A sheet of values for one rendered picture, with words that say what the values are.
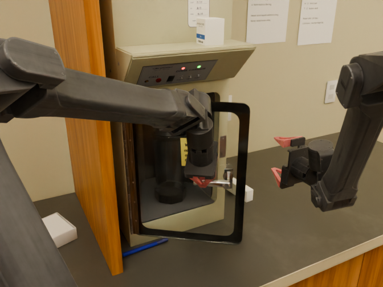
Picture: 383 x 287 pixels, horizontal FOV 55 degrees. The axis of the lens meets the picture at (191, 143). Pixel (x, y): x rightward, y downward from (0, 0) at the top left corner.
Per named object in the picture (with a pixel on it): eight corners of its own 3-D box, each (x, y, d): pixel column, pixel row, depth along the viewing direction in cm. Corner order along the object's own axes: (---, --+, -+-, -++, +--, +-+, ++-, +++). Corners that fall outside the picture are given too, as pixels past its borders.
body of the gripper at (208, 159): (184, 179, 81) (181, 157, 75) (190, 144, 88) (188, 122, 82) (214, 181, 80) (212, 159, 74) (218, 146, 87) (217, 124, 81)
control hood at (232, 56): (117, 89, 89) (114, 46, 85) (230, 76, 103) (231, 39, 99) (133, 101, 79) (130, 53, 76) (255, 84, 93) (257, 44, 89)
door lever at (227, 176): (195, 177, 94) (195, 168, 93) (233, 180, 93) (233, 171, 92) (192, 188, 89) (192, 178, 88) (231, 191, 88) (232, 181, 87)
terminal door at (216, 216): (134, 233, 105) (124, 97, 90) (241, 244, 101) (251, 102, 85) (133, 234, 104) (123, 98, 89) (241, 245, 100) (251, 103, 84)
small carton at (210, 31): (196, 43, 91) (196, 17, 89) (214, 42, 93) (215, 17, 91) (204, 45, 87) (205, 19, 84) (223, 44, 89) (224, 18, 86)
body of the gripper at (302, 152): (305, 144, 98) (326, 154, 92) (300, 177, 102) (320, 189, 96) (285, 148, 95) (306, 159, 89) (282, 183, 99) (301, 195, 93)
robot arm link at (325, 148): (317, 211, 83) (354, 204, 83) (316, 169, 78) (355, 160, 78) (298, 182, 94) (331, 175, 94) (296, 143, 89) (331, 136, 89)
